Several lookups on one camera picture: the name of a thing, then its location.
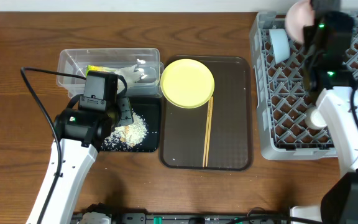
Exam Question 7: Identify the rice food scraps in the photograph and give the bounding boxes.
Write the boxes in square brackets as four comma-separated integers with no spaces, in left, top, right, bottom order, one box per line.
[103,113,149,151]

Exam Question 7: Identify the white tissue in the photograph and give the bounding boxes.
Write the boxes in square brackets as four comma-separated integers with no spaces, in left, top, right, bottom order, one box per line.
[114,65,148,96]

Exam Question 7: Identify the pink bowl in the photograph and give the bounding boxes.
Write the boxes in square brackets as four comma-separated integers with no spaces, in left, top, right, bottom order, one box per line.
[285,0,314,44]

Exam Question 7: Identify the light blue bowl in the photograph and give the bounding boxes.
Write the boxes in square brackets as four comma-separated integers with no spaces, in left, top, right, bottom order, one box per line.
[269,29,290,64]

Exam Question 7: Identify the yellow green snack wrapper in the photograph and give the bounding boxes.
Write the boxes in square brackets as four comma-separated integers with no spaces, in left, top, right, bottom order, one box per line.
[85,65,117,75]

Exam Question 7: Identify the pale green cup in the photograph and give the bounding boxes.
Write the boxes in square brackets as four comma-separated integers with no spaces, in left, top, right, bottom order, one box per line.
[305,106,327,130]

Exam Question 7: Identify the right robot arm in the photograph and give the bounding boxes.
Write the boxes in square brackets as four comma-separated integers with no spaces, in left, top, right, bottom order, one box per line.
[303,11,358,223]

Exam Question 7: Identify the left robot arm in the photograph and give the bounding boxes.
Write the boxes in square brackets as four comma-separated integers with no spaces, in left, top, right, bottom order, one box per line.
[27,72,133,223]

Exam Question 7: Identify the black tray bin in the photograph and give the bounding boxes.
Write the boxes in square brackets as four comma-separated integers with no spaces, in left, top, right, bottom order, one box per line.
[101,97,162,152]

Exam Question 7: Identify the brown plastic serving tray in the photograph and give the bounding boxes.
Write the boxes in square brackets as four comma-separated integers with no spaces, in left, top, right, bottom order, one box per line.
[159,55,253,171]

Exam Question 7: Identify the clear plastic bin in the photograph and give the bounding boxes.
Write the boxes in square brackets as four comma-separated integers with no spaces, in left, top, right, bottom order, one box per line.
[57,48,163,98]

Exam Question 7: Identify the yellow plate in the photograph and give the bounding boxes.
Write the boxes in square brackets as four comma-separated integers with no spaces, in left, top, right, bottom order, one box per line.
[160,58,215,109]

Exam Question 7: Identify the left wooden chopstick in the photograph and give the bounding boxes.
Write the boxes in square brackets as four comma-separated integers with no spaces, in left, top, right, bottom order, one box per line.
[202,96,213,167]

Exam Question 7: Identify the wooden chopstick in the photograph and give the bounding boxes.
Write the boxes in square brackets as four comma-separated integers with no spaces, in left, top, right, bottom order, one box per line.
[202,96,213,167]
[204,96,214,167]

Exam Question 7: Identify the right wooden chopstick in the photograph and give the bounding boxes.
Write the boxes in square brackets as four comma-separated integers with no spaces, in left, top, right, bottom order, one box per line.
[204,96,214,167]

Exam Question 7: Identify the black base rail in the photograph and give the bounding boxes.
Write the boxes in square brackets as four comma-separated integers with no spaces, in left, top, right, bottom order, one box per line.
[71,203,323,224]

